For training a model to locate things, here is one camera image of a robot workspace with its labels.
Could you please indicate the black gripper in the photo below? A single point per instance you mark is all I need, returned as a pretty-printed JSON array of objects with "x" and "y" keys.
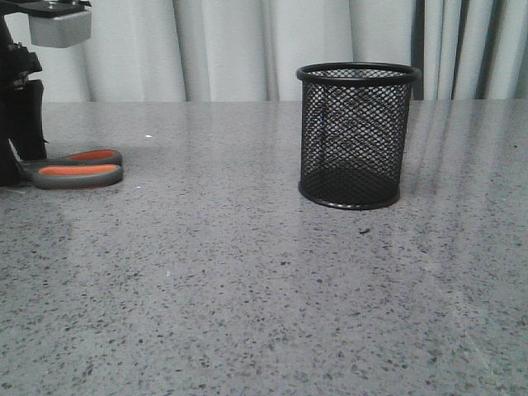
[{"x": 21, "y": 109}]

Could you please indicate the grey orange handled scissors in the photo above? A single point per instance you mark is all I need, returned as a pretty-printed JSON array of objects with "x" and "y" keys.
[{"x": 91, "y": 169}]

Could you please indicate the black mesh pen bucket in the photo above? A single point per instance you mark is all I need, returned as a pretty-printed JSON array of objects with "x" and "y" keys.
[{"x": 354, "y": 121}]

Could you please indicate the grey pleated curtain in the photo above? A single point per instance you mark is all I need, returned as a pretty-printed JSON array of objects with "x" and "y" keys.
[{"x": 250, "y": 50}]

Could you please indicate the dark vertical pole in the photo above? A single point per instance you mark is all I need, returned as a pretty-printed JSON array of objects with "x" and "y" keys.
[{"x": 417, "y": 50}]

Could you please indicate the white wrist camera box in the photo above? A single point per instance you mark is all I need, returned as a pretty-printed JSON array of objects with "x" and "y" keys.
[{"x": 61, "y": 31}]

